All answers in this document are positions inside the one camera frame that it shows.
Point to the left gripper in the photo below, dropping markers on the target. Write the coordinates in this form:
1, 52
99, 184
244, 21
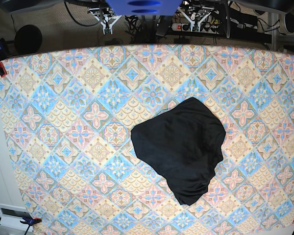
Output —
197, 15

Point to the lower left table clamp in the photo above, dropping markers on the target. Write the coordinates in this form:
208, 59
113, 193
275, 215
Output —
27, 221

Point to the black t-shirt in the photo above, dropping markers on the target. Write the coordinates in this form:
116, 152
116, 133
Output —
184, 146

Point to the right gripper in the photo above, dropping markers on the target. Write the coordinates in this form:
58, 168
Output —
106, 17

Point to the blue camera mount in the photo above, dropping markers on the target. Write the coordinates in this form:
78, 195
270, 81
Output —
144, 7

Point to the patterned tablecloth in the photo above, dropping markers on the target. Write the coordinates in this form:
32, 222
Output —
67, 117

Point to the white power strip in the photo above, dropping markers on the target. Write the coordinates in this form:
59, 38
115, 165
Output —
203, 28

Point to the black round stool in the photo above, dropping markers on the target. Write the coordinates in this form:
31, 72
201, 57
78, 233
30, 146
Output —
28, 39

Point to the white wall outlet box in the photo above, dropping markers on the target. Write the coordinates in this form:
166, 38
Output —
13, 211

